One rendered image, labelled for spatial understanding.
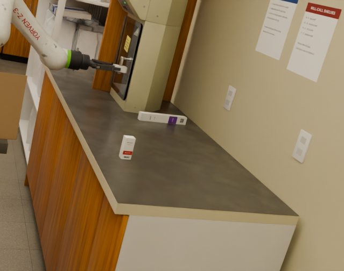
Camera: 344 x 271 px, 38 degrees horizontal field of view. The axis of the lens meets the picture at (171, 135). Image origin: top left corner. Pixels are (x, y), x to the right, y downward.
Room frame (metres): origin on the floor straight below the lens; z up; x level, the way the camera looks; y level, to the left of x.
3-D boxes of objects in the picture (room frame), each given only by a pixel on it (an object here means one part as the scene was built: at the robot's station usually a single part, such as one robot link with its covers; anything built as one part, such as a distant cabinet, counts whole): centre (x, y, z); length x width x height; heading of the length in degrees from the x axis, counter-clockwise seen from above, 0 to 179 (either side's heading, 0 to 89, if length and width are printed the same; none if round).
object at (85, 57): (2.45, 0.49, 1.14); 0.09 x 0.08 x 0.07; 115
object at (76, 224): (2.50, 0.20, 0.45); 2.05 x 0.67 x 0.90; 25
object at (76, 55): (2.41, 0.55, 1.15); 0.09 x 0.06 x 0.12; 25
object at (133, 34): (2.63, 0.34, 1.19); 0.30 x 0.01 x 0.40; 24
